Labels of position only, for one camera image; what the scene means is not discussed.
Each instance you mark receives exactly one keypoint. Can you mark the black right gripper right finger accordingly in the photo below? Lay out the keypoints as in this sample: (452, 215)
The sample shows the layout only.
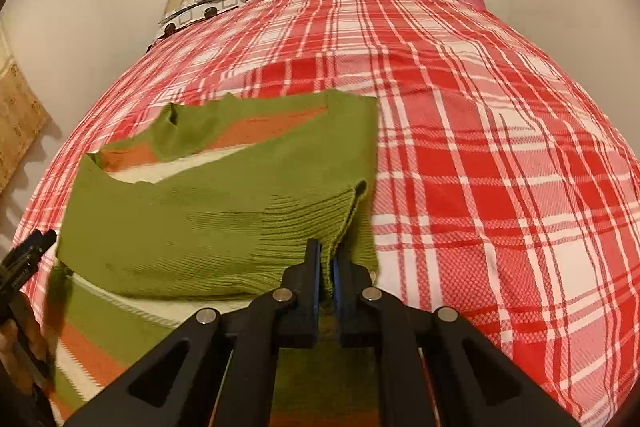
(435, 368)

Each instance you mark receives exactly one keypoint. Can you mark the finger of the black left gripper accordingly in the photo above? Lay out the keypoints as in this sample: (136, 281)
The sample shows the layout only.
(38, 243)

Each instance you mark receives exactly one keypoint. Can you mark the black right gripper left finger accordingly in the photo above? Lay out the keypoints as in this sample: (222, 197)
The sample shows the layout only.
(216, 369)

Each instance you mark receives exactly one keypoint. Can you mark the green orange striped knit sweater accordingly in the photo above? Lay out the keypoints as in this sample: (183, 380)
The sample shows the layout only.
(207, 206)

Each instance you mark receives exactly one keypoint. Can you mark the beige patterned left curtain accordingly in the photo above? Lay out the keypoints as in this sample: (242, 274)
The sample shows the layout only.
(22, 116)

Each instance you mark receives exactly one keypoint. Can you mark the red white plaid bedsheet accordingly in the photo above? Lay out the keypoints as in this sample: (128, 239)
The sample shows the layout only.
(501, 190)

